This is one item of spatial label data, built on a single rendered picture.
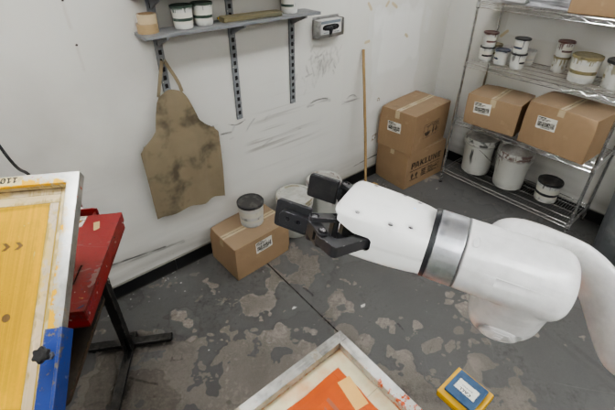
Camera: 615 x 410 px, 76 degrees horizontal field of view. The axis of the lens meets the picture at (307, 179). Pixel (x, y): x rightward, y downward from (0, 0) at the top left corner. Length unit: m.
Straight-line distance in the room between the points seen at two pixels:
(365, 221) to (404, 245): 0.04
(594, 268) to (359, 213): 0.29
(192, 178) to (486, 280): 2.54
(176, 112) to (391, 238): 2.31
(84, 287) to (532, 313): 1.52
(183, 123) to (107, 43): 0.61
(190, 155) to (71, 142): 0.69
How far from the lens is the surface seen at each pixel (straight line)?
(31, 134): 2.51
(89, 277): 1.75
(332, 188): 0.50
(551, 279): 0.43
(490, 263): 0.41
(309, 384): 1.46
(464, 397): 1.51
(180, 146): 2.72
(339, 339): 1.52
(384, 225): 0.40
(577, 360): 3.12
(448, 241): 0.41
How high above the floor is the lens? 2.22
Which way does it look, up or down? 32 degrees down
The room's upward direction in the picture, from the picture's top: straight up
